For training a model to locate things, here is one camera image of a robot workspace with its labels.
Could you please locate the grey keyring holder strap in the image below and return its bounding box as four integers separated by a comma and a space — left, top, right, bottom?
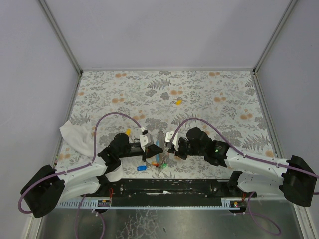
149, 129, 171, 174

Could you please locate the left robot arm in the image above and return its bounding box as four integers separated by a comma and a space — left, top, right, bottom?
18, 132, 163, 218

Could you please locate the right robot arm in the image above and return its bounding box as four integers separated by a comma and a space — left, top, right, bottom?
165, 127, 317, 207

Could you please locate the blue tag key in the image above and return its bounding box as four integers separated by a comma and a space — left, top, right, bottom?
137, 165, 148, 171

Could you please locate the yellow tag key far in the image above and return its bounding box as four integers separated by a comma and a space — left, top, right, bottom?
173, 97, 182, 105

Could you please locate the floral table mat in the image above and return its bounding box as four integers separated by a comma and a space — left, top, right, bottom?
51, 70, 290, 179

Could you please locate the white cloth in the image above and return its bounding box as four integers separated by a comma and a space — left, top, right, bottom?
59, 119, 123, 183

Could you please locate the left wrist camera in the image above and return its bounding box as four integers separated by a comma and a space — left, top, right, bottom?
139, 130, 154, 151

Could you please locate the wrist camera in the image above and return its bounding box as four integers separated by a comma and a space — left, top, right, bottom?
165, 131, 178, 148
139, 130, 154, 151

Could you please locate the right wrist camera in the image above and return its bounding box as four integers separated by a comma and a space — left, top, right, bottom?
165, 131, 178, 148

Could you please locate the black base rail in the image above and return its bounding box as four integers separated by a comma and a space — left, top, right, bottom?
91, 179, 250, 208

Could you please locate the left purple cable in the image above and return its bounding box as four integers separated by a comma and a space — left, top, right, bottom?
17, 113, 148, 214

